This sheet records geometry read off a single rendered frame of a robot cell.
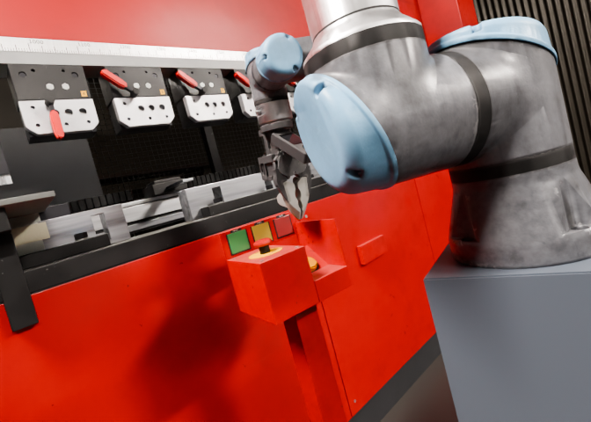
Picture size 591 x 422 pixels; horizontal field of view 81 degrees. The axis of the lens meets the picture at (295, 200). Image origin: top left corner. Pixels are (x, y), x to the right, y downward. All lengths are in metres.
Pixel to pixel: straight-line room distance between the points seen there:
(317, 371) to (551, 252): 0.56
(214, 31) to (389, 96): 1.03
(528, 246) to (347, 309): 0.95
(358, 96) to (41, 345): 0.75
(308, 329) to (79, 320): 0.47
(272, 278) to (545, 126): 0.47
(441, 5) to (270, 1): 1.21
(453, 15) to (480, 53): 2.00
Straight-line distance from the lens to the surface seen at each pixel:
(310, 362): 0.80
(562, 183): 0.40
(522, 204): 0.38
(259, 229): 0.81
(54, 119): 0.97
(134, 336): 0.89
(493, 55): 0.38
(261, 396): 1.09
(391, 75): 0.31
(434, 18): 2.43
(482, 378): 0.43
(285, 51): 0.63
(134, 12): 1.19
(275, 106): 0.73
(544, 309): 0.38
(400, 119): 0.30
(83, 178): 1.54
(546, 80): 0.40
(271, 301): 0.66
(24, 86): 1.03
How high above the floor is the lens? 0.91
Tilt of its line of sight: 3 degrees down
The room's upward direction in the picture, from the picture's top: 15 degrees counter-clockwise
